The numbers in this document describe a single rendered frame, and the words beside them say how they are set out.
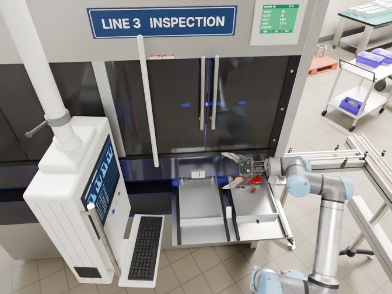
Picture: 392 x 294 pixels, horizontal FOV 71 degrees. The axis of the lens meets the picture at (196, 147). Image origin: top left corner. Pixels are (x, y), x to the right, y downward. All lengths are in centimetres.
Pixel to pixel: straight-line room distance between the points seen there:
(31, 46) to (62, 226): 68
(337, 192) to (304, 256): 176
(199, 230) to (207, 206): 17
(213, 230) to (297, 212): 147
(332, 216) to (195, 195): 101
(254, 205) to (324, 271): 86
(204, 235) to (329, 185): 87
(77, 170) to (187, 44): 70
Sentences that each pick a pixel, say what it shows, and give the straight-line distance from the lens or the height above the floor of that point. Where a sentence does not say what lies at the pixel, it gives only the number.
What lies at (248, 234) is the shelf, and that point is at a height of 88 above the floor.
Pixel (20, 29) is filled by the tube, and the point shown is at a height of 205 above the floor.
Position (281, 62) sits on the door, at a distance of 143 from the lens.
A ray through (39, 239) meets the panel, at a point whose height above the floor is 38.
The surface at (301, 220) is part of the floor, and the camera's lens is 299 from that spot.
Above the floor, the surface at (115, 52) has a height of 184.
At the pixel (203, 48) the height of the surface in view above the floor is 184.
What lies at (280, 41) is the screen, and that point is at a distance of 136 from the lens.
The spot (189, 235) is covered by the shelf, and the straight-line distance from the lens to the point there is 169.
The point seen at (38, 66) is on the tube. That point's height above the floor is 194.
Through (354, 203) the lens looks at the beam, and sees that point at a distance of 258.
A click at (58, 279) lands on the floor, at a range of 277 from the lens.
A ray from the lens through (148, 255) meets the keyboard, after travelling 171.
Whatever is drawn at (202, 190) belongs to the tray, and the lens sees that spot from 188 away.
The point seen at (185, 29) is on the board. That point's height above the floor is 193.
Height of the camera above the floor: 234
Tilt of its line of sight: 42 degrees down
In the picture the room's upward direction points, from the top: straight up
